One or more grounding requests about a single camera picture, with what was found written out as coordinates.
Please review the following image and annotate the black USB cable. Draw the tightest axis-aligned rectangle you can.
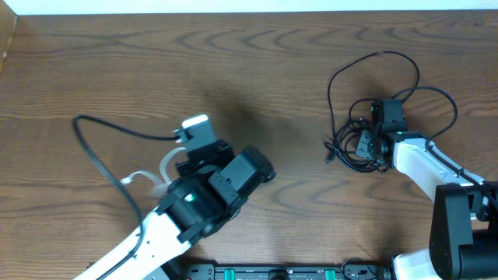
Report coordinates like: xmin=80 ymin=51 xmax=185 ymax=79
xmin=324 ymin=51 xmax=421 ymax=173

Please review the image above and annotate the white USB cable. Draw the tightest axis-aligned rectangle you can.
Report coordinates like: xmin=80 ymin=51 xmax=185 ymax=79
xmin=119 ymin=146 xmax=188 ymax=198

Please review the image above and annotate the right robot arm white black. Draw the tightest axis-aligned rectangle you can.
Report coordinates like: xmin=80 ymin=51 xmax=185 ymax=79
xmin=355 ymin=100 xmax=497 ymax=279

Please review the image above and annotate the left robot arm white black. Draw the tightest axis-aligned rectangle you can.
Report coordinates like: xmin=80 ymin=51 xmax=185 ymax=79
xmin=79 ymin=140 xmax=275 ymax=279

